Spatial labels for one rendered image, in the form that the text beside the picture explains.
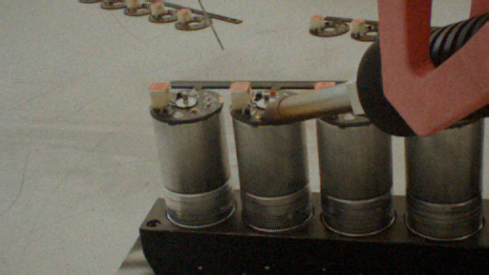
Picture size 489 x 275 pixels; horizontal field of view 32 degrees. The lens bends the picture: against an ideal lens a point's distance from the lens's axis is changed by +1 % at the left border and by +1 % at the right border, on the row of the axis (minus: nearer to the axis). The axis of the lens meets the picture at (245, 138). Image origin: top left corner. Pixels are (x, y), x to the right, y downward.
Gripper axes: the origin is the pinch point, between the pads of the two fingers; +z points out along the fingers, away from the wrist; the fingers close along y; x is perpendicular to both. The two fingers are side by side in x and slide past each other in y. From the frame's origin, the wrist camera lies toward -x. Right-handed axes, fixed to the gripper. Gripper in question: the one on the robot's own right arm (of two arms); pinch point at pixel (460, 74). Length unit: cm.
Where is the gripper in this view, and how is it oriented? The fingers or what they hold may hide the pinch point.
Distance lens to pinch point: 18.7
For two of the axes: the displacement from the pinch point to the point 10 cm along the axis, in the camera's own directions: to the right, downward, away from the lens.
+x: 5.0, 7.3, -4.7
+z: -1.7, 6.2, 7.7
